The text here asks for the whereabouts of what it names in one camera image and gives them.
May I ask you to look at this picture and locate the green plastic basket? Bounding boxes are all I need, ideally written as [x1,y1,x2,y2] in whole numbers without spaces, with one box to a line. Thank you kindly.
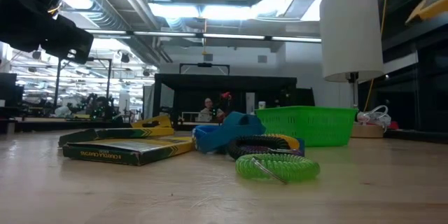
[255,106,358,148]

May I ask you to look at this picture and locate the red background desk lamp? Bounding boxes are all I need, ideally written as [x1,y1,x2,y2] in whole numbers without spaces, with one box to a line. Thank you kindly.
[218,91,233,124]

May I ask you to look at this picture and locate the round wooden lamp base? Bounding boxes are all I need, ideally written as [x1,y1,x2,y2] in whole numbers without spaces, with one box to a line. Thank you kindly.
[351,122,385,139]

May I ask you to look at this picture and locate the black background gantry frame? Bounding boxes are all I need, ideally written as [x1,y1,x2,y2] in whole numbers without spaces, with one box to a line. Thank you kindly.
[53,57,113,113]

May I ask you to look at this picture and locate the metal lamp pole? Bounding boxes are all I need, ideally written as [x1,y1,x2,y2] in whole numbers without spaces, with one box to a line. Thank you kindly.
[349,71,361,108]

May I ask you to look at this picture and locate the background robot arms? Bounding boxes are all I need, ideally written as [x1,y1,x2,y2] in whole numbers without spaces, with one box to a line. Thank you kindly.
[34,92,125,120]

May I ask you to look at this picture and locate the yellow coil wristband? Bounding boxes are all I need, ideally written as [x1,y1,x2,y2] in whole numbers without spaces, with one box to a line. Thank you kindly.
[265,133,301,151]

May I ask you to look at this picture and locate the black ceiling cable reel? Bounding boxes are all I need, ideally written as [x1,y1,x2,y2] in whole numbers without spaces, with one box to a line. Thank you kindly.
[47,1,64,18]

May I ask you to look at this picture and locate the yellow extension cable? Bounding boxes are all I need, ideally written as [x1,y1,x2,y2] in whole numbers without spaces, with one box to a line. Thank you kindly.
[363,0,389,113]

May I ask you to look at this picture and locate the black camera gantry bar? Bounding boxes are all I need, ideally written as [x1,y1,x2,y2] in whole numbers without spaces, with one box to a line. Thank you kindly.
[178,62,231,76]

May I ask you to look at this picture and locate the person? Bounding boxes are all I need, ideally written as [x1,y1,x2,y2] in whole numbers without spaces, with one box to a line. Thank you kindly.
[197,97,225,123]

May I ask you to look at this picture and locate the green coil wristband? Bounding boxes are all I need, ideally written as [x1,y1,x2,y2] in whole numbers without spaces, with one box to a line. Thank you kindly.
[234,153,321,185]

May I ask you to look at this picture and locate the black table frame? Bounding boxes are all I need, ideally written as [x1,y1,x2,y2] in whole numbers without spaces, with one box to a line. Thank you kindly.
[0,117,448,144]

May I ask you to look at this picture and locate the blue rubber band loop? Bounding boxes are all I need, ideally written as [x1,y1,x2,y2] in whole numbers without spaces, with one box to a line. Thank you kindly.
[192,122,267,154]

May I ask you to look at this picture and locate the black mesh shelf riser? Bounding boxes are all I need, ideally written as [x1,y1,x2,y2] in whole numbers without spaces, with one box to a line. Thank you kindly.
[152,73,298,136]

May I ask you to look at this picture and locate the long ceiling light bar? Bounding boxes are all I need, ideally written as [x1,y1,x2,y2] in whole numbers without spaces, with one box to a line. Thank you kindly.
[83,29,322,43]

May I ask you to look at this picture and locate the black background monitor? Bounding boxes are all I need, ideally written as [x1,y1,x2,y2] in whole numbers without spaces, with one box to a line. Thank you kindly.
[0,73,24,117]

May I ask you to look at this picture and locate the white lamp cable bundle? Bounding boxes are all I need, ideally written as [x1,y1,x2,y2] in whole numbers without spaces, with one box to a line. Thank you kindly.
[356,104,392,130]

